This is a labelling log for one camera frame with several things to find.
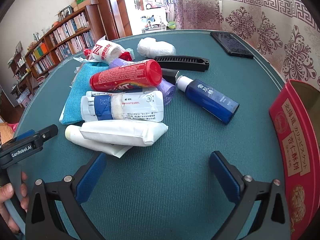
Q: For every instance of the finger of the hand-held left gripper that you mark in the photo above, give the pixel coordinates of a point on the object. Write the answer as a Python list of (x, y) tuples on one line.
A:
[(47, 132), (25, 134)]

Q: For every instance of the red snack packet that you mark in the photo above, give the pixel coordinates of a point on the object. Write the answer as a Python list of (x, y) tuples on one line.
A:
[(127, 55)]

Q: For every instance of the teal cloth pouch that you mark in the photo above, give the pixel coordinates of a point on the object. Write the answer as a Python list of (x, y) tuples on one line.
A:
[(75, 97)]

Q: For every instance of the wooden bookshelf with books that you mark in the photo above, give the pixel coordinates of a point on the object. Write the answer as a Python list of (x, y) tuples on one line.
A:
[(65, 32)]

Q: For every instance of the white and blue packet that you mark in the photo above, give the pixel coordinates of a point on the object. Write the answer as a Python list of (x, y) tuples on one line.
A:
[(140, 105)]

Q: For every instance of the red and white paper cup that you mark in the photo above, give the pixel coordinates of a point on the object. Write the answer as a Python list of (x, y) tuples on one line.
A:
[(105, 51)]

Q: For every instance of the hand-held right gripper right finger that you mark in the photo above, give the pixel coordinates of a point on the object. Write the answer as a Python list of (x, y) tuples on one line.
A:
[(222, 175)]

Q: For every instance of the white plastic bag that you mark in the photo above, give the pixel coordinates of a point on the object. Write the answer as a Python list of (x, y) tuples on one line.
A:
[(155, 46)]

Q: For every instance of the white squeeze tube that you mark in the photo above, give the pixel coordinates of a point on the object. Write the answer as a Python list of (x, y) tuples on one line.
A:
[(75, 135)]

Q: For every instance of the black comb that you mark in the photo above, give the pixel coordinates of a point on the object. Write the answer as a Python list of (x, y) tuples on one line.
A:
[(180, 62)]

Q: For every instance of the red cylindrical can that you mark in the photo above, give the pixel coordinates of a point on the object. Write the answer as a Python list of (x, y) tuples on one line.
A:
[(125, 75)]

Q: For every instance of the black rectangular tube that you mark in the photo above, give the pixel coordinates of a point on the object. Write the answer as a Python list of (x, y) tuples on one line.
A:
[(168, 75)]

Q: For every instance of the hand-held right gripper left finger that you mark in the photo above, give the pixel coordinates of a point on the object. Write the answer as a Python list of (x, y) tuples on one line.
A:
[(88, 177)]

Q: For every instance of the wooden door frame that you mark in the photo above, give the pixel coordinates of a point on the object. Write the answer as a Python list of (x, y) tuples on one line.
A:
[(112, 7)]

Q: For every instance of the plain white packet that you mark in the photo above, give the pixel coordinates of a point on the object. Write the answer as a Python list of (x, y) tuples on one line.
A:
[(125, 131)]

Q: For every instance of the black smartphone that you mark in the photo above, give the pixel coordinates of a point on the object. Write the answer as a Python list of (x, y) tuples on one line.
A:
[(232, 45)]

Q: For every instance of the red tin box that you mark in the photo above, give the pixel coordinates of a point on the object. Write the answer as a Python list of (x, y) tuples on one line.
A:
[(287, 135)]

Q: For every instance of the clear plastic bag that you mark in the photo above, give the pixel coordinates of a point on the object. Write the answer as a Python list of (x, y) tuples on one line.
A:
[(80, 59)]

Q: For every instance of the teal felt desktop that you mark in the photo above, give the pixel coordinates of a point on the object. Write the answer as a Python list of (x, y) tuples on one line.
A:
[(175, 155)]

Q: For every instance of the person's left hand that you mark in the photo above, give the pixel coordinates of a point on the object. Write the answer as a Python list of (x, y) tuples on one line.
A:
[(6, 195)]

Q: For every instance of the blue bottle with white cap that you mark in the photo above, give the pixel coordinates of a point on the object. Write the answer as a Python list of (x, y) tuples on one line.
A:
[(210, 100)]

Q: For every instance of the pale green patterned box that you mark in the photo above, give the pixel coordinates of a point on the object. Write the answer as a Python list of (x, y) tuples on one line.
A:
[(131, 51)]

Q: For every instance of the patterned lace curtain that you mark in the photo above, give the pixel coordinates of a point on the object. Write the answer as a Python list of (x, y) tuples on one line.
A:
[(250, 12)]

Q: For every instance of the green plastic basin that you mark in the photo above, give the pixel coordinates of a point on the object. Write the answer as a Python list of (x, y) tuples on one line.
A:
[(171, 25)]

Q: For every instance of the purple garbage bag roll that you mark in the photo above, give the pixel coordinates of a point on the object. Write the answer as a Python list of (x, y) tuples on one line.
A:
[(167, 92)]

